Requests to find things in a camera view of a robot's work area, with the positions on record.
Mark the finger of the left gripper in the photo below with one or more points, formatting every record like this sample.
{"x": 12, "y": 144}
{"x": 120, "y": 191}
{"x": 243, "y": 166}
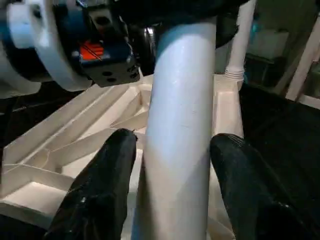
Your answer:
{"x": 190, "y": 12}

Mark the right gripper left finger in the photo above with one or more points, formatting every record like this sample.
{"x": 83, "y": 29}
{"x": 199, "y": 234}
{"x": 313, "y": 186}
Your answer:
{"x": 100, "y": 195}

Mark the white plastic table top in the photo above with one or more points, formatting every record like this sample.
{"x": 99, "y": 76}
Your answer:
{"x": 60, "y": 140}

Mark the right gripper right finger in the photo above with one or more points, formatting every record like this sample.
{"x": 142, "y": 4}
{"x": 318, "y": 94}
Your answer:
{"x": 250, "y": 195}

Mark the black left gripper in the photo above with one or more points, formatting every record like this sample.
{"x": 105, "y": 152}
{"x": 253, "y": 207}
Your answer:
{"x": 110, "y": 45}

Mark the white plastic table leg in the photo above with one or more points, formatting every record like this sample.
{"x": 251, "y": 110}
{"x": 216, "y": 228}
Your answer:
{"x": 180, "y": 125}
{"x": 240, "y": 45}

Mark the black work mat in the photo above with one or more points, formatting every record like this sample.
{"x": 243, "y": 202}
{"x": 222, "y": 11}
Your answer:
{"x": 280, "y": 145}

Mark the blue metal stand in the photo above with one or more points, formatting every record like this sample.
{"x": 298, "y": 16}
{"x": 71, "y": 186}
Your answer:
{"x": 256, "y": 27}

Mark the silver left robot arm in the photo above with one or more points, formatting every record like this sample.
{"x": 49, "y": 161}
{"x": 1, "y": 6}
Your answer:
{"x": 35, "y": 45}

